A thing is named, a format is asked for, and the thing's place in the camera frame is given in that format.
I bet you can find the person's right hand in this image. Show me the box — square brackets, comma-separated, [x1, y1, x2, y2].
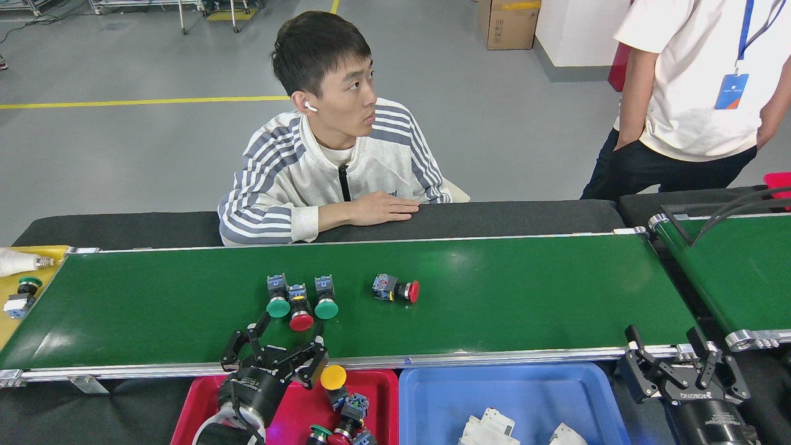
[349, 192, 421, 226]

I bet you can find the blue plastic tray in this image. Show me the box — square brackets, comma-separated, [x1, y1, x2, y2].
[399, 363, 632, 445]

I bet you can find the yellow plastic tray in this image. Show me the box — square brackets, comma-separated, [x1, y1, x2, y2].
[0, 245, 70, 350]

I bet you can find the red mushroom push button switch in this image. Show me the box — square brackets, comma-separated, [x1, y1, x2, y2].
[372, 274, 420, 305]

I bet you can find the yellow head push button switch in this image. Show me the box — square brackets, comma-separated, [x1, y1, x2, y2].
[320, 365, 350, 412]

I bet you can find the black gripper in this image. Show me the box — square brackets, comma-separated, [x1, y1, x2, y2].
[618, 326, 758, 445]
[219, 312, 329, 427]

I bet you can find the red fire extinguisher cabinet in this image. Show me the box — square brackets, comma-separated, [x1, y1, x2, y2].
[607, 42, 632, 93]

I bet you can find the long green conveyor belt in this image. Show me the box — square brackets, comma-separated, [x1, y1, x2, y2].
[0, 227, 721, 390]

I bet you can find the red plastic tray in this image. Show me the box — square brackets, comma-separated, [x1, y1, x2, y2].
[170, 369, 400, 445]

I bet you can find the white stand on wheels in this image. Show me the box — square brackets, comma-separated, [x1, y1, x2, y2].
[87, 0, 266, 35]

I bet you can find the red plastic bin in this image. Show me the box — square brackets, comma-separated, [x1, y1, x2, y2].
[764, 172, 791, 200]

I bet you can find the brown cardboard box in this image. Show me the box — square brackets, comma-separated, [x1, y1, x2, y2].
[479, 0, 541, 51]

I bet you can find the person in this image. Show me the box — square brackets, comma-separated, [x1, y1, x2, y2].
[581, 0, 791, 201]
[218, 11, 470, 246]

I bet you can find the short green conveyor belt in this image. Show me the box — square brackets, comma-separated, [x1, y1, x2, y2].
[648, 210, 791, 352]

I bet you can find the white light bulb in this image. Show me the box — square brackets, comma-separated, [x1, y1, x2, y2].
[0, 247, 56, 278]

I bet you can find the blue ID badge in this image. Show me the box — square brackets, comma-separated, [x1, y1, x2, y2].
[714, 73, 750, 111]

